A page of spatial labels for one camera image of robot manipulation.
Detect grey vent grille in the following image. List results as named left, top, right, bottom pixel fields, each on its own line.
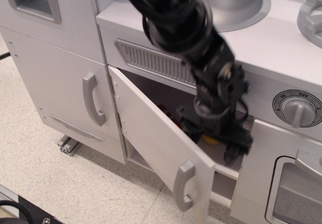
left=114, top=39, right=196, bottom=88

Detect white toy fridge door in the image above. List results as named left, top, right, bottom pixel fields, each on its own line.
left=1, top=28, right=126, bottom=163

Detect silver sink bowl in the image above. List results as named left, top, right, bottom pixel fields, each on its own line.
left=207, top=0, right=271, bottom=32

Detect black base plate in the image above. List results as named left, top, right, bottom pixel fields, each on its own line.
left=15, top=195, right=66, bottom=224

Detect grey timer knob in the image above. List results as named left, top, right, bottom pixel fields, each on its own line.
left=273, top=90, right=321, bottom=128

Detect grey cabinet door handle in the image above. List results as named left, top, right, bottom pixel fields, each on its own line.
left=173, top=160, right=195, bottom=212

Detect white toy kitchen body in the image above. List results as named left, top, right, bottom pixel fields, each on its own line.
left=1, top=0, right=321, bottom=223

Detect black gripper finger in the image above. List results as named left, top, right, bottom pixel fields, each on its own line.
left=224, top=144, right=243, bottom=166

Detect grey oven door handle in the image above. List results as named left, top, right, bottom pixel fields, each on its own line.
left=294, top=150, right=321, bottom=181

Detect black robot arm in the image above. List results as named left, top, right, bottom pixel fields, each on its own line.
left=129, top=0, right=253, bottom=165

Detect grey fridge door handle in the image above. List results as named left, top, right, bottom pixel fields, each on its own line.
left=82, top=72, right=106, bottom=126

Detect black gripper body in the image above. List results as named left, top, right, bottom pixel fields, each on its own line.
left=177, top=105, right=253, bottom=155

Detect oven door window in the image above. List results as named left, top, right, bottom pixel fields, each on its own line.
left=265, top=156, right=321, bottom=223

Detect aluminium extrusion rail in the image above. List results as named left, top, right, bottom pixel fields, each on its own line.
left=57, top=135, right=82, bottom=157

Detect silver fridge emblem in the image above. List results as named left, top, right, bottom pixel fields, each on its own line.
left=49, top=114, right=104, bottom=142

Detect red toy in cabinet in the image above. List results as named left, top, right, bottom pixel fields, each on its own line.
left=157, top=104, right=182, bottom=129

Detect yellow toy in cabinet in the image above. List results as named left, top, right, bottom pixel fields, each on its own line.
left=202, top=135, right=219, bottom=145

